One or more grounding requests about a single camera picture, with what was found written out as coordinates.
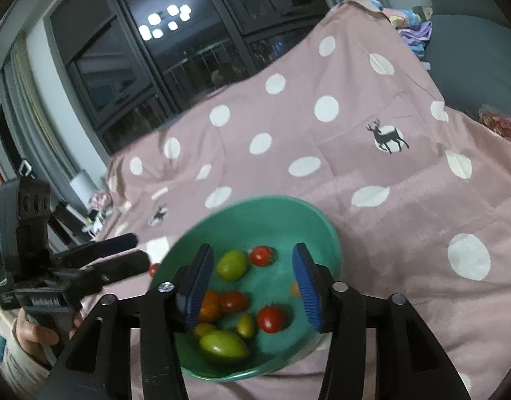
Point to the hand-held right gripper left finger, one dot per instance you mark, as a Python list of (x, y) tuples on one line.
[(199, 287)]

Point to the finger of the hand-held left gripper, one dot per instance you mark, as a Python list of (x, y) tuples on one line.
[(126, 263), (118, 241)]

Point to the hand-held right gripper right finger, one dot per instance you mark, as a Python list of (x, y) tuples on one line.
[(307, 287)]

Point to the orange tomato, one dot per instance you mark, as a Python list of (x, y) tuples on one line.
[(210, 305), (295, 288)]

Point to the red cherry tomato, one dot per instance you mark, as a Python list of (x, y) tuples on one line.
[(234, 301), (261, 255), (271, 318), (154, 269)]

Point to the small yellow tomato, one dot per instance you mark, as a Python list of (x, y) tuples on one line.
[(203, 329)]

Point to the small green tomato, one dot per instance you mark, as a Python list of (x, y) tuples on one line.
[(245, 325)]

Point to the large green tomato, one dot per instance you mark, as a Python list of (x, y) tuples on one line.
[(224, 346)]

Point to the green bowl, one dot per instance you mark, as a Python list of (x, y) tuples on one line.
[(272, 225)]

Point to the person's left forearm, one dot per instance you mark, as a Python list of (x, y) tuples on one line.
[(13, 362)]

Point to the person's left hand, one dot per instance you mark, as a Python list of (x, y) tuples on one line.
[(30, 337)]

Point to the small pink item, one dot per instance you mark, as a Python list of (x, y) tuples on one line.
[(101, 200)]

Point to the pink polka-dot cloth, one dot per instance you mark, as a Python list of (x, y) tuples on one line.
[(343, 233)]

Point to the pale curtain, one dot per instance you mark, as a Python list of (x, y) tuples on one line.
[(43, 112)]

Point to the dark framed window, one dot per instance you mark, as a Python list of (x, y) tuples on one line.
[(113, 71)]

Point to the red patterned cushion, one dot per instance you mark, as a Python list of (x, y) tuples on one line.
[(501, 125)]

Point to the colourful purple cloth pile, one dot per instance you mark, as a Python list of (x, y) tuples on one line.
[(414, 33)]

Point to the grey sofa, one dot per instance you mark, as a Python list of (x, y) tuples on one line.
[(468, 58)]

